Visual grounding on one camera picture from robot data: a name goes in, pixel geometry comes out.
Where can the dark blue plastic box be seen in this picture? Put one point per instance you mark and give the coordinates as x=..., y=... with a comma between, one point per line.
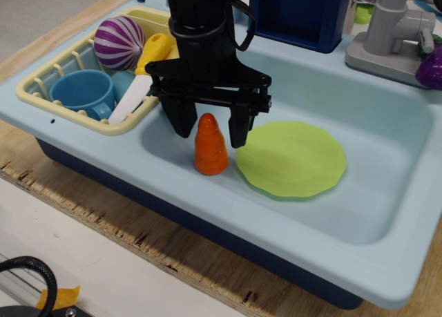
x=312, y=24

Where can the blue plastic cup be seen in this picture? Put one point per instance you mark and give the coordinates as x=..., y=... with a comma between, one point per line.
x=87, y=90

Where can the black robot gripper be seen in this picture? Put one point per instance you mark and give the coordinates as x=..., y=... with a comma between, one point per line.
x=208, y=70

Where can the wooden board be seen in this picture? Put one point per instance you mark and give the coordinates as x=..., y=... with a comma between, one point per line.
x=129, y=260

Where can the orange toy carrot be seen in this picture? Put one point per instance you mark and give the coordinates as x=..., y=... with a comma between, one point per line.
x=211, y=157

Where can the purple toy eggplant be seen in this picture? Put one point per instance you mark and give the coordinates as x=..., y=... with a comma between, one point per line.
x=429, y=72

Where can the lime green plastic plate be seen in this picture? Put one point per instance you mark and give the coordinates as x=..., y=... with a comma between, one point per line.
x=291, y=159

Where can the small blue plastic bowl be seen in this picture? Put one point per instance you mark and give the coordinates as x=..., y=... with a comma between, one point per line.
x=122, y=84

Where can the purple white striped ball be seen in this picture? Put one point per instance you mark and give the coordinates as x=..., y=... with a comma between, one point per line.
x=118, y=43

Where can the yellow handled white toy knife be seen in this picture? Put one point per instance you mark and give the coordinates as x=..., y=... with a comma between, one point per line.
x=157, y=48

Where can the grey toy faucet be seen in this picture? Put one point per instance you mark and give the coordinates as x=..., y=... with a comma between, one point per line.
x=390, y=46

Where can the green plastic cup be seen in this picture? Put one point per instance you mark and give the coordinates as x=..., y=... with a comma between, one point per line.
x=363, y=13

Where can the yellow tape piece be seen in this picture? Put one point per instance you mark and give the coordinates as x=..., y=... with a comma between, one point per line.
x=65, y=298

